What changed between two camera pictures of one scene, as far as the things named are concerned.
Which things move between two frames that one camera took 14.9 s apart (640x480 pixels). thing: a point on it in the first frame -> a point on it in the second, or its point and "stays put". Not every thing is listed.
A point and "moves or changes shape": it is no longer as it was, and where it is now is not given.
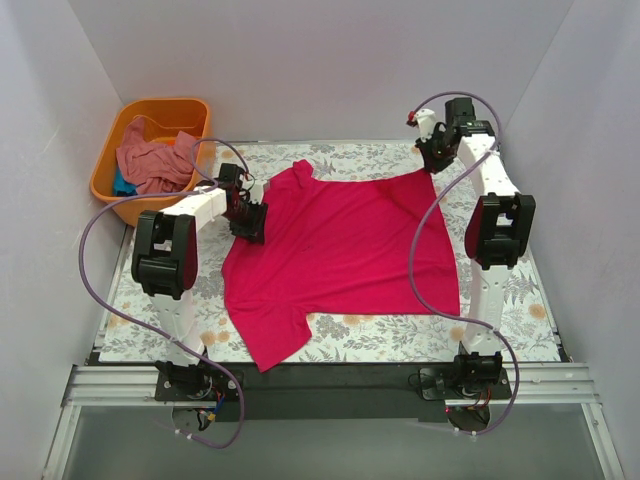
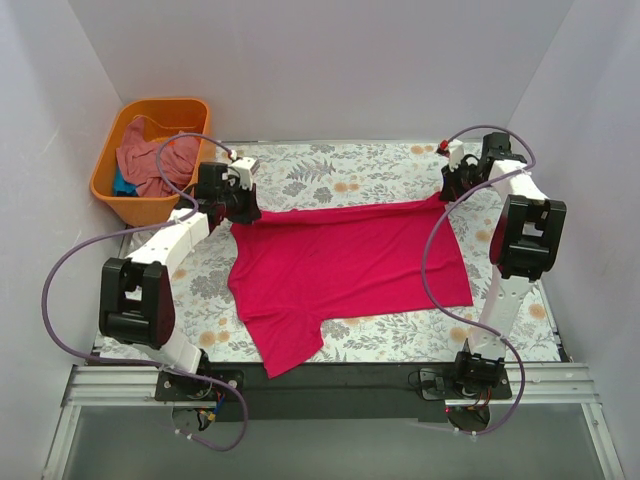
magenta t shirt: (374, 247) moves or changes shape
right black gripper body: (437, 156) -> (451, 187)
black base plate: (333, 392) stays put
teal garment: (122, 187) stays put
